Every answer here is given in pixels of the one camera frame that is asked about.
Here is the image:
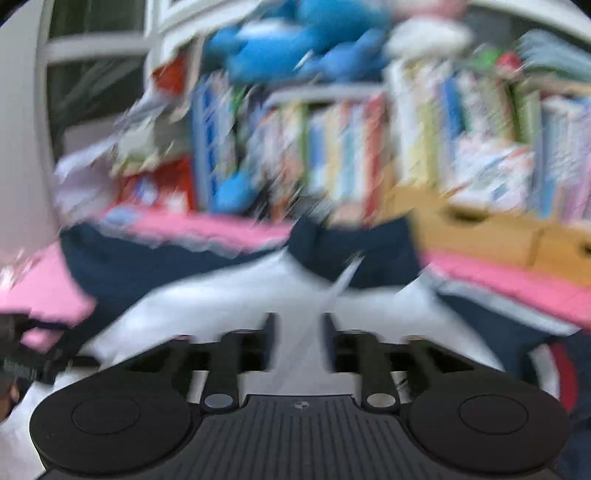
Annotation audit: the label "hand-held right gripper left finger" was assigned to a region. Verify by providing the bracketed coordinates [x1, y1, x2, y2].
[130, 313, 279, 412]

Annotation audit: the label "row of picture books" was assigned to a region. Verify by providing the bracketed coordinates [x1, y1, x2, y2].
[249, 99, 389, 222]

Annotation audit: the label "white printed box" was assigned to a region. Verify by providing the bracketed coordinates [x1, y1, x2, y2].
[450, 138, 536, 210]

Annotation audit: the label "small red basket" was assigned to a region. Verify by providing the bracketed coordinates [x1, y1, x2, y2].
[152, 55, 190, 93]

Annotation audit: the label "green red small toy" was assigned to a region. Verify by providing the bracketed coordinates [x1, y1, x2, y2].
[471, 46, 522, 79]

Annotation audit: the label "light blue folded cloth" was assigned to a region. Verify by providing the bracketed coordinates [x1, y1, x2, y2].
[517, 30, 591, 93]

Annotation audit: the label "row of pink blue books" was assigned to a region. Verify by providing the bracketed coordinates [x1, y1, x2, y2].
[531, 97, 591, 222]

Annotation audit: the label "loose white papers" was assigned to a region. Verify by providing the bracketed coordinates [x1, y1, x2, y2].
[55, 138, 121, 208]

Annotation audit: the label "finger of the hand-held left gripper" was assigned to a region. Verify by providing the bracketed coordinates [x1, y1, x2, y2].
[55, 353, 101, 371]

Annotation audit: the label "round blue plush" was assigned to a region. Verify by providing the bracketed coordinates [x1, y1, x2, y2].
[212, 171, 257, 213]

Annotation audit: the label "wooden drawer organizer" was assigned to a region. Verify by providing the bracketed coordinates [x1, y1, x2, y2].
[383, 182, 591, 287]

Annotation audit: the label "stack of workbooks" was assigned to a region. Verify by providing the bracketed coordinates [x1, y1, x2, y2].
[111, 92, 190, 176]

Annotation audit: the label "row of tall blue books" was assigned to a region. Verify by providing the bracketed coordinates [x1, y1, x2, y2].
[189, 74, 250, 213]

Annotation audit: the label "blue white seal plush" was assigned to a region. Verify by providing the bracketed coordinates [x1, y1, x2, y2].
[203, 23, 305, 84]

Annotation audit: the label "red plastic crate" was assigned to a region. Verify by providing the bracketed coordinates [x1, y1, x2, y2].
[117, 159, 199, 213]

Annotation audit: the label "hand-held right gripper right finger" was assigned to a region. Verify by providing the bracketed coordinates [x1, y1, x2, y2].
[322, 313, 477, 411]

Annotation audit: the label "row of green white books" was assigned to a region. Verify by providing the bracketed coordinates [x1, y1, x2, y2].
[388, 60, 541, 185]

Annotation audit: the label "small blue plush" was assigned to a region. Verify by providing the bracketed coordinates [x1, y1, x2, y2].
[295, 44, 389, 84]

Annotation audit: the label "navy white striped jacket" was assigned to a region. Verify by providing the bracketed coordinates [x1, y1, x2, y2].
[0, 217, 591, 480]

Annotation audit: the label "pink white rabbit plush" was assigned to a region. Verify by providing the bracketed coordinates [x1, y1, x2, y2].
[383, 0, 476, 58]

